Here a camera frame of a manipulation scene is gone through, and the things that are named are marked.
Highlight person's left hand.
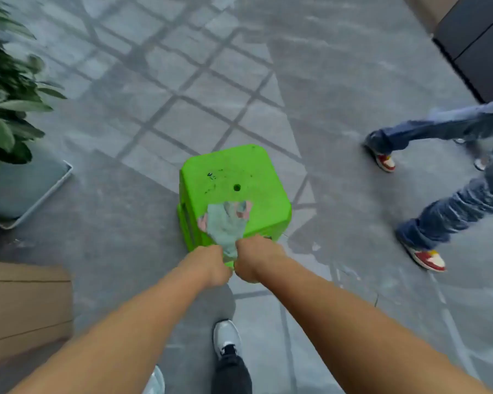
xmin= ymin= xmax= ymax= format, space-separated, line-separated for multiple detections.
xmin=187 ymin=245 xmax=233 ymax=288

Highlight person's right hand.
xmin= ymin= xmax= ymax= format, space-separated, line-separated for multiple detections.
xmin=233 ymin=235 xmax=289 ymax=284

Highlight mint green cleaning cloth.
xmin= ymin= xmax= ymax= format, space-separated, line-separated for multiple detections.
xmin=198 ymin=200 xmax=254 ymax=260

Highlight brown wooden cabinet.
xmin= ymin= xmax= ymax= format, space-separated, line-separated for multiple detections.
xmin=0 ymin=260 xmax=74 ymax=368

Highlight person's left forearm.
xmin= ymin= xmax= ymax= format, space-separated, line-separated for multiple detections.
xmin=7 ymin=254 xmax=208 ymax=394

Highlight person's right forearm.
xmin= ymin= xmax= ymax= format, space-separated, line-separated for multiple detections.
xmin=259 ymin=254 xmax=493 ymax=394

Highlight person's black trouser leg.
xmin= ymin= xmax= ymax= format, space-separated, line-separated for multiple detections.
xmin=210 ymin=351 xmax=253 ymax=394

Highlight grey white sneaker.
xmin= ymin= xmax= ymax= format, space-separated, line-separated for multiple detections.
xmin=212 ymin=319 xmax=242 ymax=361
xmin=142 ymin=366 xmax=166 ymax=394

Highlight green plastic stool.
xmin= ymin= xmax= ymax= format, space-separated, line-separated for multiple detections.
xmin=176 ymin=144 xmax=293 ymax=269

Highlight grey square planter pot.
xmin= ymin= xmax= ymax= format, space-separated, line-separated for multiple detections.
xmin=0 ymin=140 xmax=70 ymax=221

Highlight green leafy plant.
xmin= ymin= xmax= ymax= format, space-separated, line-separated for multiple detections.
xmin=0 ymin=0 xmax=68 ymax=186

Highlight black furniture unit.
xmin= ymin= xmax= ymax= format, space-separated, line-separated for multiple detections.
xmin=432 ymin=0 xmax=493 ymax=105

